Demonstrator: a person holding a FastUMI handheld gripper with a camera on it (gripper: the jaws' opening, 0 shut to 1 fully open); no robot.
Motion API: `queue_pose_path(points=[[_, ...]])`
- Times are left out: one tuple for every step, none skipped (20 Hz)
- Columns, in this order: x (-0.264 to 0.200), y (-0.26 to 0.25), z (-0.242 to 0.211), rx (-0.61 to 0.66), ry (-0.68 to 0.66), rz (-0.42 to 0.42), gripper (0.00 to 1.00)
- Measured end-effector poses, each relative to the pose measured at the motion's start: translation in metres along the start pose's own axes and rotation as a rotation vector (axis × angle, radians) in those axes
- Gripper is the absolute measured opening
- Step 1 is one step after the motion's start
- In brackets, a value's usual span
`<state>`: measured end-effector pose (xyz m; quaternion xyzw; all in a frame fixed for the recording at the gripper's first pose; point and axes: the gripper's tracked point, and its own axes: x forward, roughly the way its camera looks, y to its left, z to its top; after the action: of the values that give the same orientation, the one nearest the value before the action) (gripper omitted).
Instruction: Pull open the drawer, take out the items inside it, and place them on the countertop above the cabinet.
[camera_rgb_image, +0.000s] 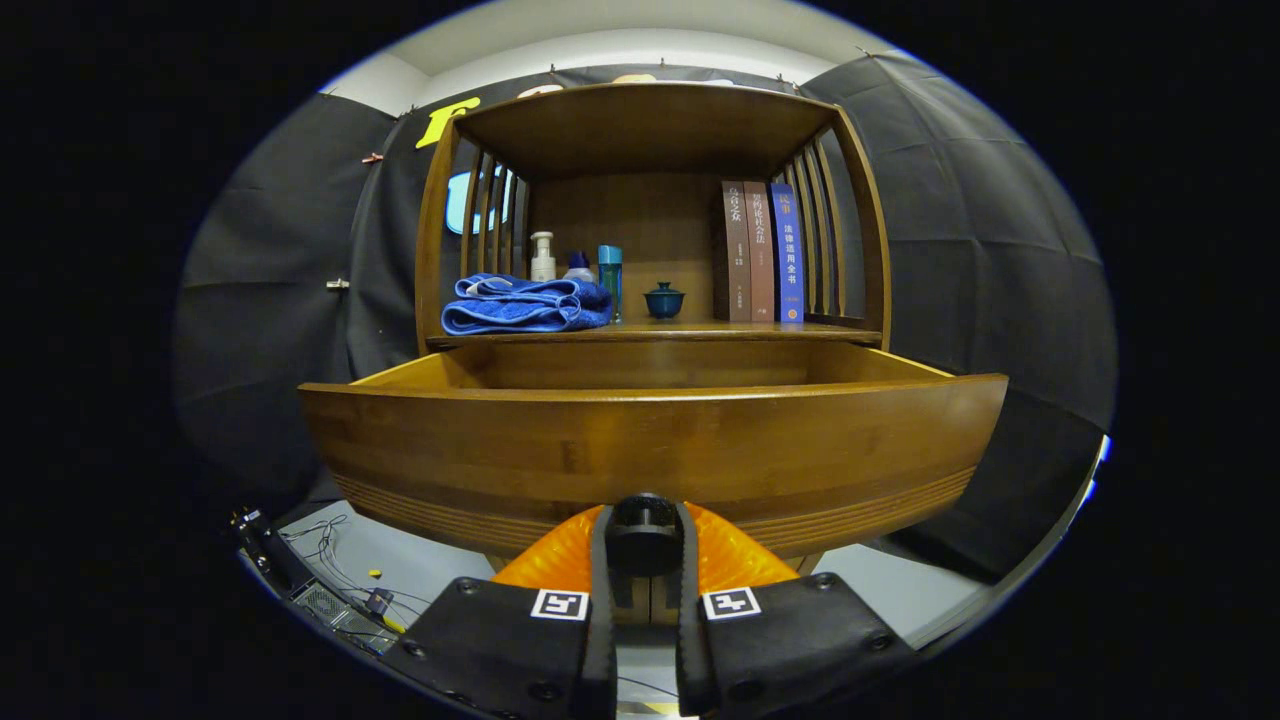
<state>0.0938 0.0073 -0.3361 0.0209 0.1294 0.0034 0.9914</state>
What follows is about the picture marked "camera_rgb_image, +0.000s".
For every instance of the wooden countertop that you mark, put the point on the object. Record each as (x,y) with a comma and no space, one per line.
(690,328)

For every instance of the dark brown book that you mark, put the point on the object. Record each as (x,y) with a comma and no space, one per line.
(735,250)

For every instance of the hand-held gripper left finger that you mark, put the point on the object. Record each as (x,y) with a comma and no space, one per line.
(600,620)

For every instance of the dark blue lidded teacup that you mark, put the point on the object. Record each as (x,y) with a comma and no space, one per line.
(664,302)

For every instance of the folded blue towel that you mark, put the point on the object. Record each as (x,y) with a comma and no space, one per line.
(520,310)

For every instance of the reddish brown book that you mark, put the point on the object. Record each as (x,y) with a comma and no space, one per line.
(760,260)

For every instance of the white bottle with blue cap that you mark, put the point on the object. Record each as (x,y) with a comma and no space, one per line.
(578,272)

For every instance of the clear blue bottle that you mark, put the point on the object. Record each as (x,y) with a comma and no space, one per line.
(610,270)

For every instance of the white pump bottle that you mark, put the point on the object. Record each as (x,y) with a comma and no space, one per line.
(542,265)

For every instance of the grey vented box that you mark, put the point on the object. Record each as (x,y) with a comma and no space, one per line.
(335,612)

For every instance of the black electronic device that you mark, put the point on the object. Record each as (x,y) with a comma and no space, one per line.
(262,545)

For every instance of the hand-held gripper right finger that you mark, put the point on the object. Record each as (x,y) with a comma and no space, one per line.
(690,640)

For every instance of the blue book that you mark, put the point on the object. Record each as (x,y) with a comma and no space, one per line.
(788,260)

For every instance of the wooden drawer with black knob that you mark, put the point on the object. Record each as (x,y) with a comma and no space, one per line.
(650,440)

